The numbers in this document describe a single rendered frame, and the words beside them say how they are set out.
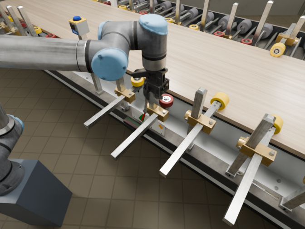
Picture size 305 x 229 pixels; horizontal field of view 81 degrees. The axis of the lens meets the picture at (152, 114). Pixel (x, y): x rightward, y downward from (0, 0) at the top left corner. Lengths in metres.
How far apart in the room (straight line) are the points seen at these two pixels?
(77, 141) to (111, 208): 0.79
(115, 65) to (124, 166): 1.39
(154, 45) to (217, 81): 0.65
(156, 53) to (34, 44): 0.34
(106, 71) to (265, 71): 1.10
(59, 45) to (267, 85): 1.09
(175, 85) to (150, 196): 0.98
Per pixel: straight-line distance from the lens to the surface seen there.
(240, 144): 0.82
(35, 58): 0.57
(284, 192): 1.21
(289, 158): 1.13
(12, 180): 1.27
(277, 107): 1.14
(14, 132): 1.23
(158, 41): 0.62
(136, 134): 0.90
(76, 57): 0.52
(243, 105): 1.07
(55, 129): 2.29
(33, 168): 1.31
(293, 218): 1.08
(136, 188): 1.69
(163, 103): 0.98
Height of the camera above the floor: 1.59
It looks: 48 degrees down
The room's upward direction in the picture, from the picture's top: 2 degrees counter-clockwise
